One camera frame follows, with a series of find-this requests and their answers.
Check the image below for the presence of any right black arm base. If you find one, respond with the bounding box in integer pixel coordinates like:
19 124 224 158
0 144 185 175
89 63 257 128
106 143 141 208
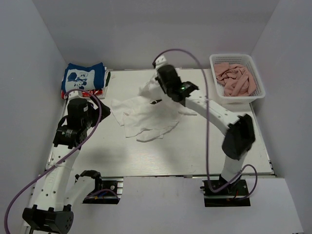
200 179 251 207

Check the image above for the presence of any white plastic basket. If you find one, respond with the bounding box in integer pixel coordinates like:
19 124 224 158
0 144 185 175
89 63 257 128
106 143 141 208
210 54 266 104

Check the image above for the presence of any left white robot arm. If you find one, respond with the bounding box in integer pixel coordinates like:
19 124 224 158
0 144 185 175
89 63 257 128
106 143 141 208
22 97 111 234

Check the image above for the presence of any white t-shirt with robot print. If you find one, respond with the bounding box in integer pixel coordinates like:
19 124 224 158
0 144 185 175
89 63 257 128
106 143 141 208
111 96 197 142

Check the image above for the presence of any pink t-shirt in basket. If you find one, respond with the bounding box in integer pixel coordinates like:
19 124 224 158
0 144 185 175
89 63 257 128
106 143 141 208
214 62 256 97

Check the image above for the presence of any red folded t-shirt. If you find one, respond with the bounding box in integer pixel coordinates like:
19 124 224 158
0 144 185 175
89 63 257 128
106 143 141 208
61 89 105 99

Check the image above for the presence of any blue folded Mickey t-shirt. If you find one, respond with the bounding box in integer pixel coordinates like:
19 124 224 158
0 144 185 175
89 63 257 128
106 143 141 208
61 62 106 93

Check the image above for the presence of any white t-shirt with colourful print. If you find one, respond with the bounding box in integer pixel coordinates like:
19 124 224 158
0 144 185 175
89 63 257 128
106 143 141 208
138 71 171 101

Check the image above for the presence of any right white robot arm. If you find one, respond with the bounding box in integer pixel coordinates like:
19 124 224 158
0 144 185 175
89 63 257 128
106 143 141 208
153 56 255 195

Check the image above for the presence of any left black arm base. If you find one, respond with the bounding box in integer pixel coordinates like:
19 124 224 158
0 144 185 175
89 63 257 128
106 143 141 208
82 178 123 205

